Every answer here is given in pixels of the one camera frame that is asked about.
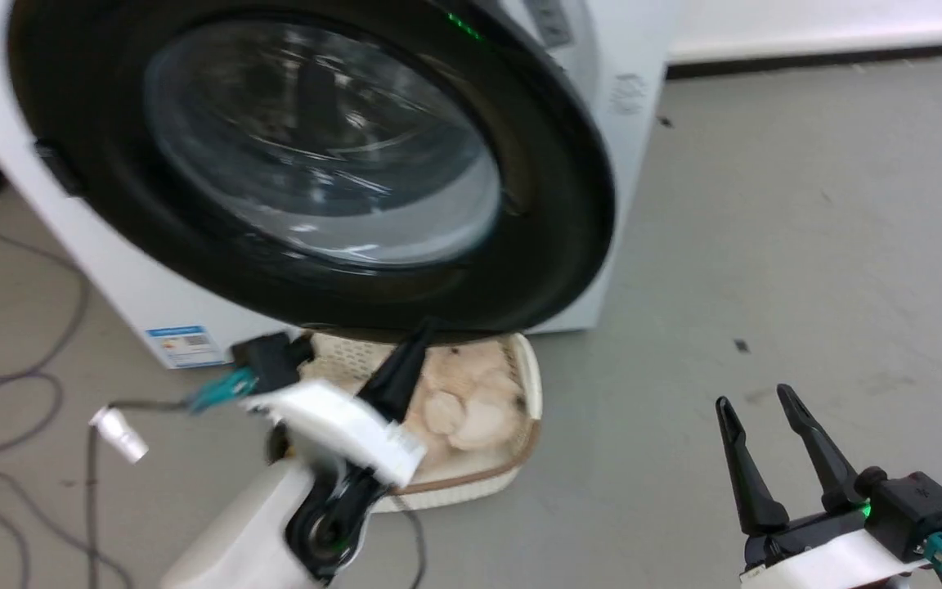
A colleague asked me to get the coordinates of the black wall baseboard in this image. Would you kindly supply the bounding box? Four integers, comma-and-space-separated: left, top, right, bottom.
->
666, 41, 942, 81

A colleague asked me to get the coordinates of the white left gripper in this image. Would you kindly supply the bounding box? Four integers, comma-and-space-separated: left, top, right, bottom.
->
240, 317, 441, 489

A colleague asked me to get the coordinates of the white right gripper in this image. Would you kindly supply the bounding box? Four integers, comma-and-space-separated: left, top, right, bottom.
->
715, 383, 930, 589

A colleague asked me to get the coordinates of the white perforated laundry basket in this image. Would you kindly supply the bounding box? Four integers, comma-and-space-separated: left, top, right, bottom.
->
295, 330, 543, 515

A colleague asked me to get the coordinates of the cream plush laundry item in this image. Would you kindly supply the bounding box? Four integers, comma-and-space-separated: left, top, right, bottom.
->
402, 342, 531, 471

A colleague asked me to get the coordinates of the white washing machine body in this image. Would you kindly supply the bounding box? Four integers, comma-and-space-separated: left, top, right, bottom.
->
0, 0, 689, 371

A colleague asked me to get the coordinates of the grey washer control panel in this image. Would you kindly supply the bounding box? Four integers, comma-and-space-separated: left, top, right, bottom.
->
522, 0, 578, 48

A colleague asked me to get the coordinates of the white cylindrical cable tag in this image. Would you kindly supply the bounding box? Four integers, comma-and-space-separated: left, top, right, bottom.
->
88, 406, 150, 465

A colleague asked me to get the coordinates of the blue white energy label sticker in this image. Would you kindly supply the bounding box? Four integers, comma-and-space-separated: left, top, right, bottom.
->
146, 325, 231, 370

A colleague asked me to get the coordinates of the black round glass washer door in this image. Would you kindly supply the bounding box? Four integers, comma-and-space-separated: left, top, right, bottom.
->
7, 0, 617, 344

